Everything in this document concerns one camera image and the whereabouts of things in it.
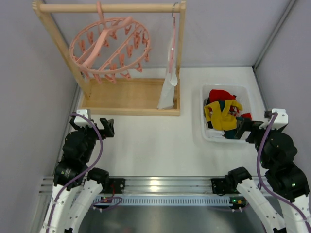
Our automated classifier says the red sock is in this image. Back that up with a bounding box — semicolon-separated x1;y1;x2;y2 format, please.
207;89;236;111
241;113;252;120

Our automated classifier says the dark green sock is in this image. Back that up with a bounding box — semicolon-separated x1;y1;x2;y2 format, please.
224;106;239;139

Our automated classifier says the yellow sock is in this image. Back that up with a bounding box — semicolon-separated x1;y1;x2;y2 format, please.
220;100;243;131
204;101;223;131

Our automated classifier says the pink round clip hanger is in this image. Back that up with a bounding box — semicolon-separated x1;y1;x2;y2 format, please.
69;1;151;84

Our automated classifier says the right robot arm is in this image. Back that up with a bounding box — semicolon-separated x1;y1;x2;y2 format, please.
225;118;311;233

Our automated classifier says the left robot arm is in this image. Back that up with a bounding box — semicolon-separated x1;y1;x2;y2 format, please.
40;113;115;233

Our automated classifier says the white cloth on hanger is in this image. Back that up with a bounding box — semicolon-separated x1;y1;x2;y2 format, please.
157;39;178;109

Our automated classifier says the pink metal-hook hanger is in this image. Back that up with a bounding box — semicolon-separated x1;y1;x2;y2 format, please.
170;2;177;72

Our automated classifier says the wooden clothes rack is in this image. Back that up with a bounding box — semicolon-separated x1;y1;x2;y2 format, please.
32;0;186;117

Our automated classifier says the white plastic basket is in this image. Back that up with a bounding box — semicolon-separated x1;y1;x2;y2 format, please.
200;84;255;143

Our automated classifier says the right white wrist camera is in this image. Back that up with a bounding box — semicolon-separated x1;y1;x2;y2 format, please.
259;108;289;130

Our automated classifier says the aluminium mounting rail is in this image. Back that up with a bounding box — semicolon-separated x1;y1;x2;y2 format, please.
40;176;270;195

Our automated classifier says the white slotted cable duct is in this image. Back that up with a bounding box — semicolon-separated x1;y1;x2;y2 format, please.
93;196;246;206

